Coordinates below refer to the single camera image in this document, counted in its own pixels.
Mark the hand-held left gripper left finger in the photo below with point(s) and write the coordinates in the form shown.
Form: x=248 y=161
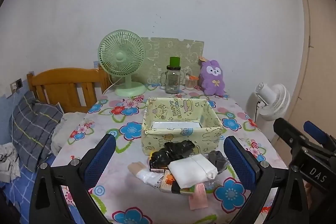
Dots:
x=101 y=158

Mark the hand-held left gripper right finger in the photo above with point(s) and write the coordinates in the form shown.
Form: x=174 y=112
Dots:
x=241 y=163

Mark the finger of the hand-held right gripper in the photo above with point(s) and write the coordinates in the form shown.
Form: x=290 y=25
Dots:
x=286 y=132
x=316 y=133

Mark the grey cloth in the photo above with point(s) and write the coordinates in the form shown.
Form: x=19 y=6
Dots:
x=218 y=158

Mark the clear plastic packet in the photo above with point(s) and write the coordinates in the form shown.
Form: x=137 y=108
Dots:
x=214 y=184

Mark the beige bandage roll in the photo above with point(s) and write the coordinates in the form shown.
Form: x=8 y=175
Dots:
x=136 y=169

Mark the white plastic packet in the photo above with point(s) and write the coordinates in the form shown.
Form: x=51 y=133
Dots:
x=147 y=178

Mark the white tissue pack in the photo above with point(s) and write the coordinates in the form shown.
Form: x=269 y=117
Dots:
x=189 y=171

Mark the pink paper slip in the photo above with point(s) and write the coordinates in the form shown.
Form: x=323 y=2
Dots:
x=198 y=197

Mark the yellow printed storage box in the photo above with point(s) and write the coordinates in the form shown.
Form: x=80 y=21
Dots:
x=157 y=140

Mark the black plastic bag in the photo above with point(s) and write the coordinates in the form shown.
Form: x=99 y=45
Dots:
x=170 y=153

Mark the colourful green packet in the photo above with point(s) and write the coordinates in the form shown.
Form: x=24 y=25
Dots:
x=173 y=187

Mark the white standing fan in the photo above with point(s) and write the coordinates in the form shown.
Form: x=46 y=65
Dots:
x=273 y=100

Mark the floral tablecloth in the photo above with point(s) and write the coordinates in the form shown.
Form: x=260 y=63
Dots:
x=123 y=187

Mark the grey plaid pillow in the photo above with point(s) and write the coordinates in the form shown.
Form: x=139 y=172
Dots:
x=34 y=127

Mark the beige door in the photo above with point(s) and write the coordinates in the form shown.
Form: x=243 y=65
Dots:
x=315 y=56

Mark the blue bed sheet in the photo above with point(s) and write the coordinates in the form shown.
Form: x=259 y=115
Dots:
x=23 y=187

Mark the purple plush bunny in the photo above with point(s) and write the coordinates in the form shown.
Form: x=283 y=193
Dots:
x=212 y=82

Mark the wooden bed headboard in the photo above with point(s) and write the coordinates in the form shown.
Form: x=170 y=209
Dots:
x=52 y=79

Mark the white crumpled cloth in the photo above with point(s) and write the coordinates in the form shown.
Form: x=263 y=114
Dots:
x=8 y=163

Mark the small ribbed cup orange lid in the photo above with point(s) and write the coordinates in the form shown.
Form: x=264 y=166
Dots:
x=189 y=85

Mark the green desk fan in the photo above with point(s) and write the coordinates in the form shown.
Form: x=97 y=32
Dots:
x=122 y=56

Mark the glass jar mug green lid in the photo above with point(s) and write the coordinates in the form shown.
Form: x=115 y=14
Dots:
x=173 y=79

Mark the green printed board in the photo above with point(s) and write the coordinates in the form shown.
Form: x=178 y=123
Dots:
x=162 y=50

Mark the wall socket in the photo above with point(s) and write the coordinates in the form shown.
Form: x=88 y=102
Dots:
x=17 y=84

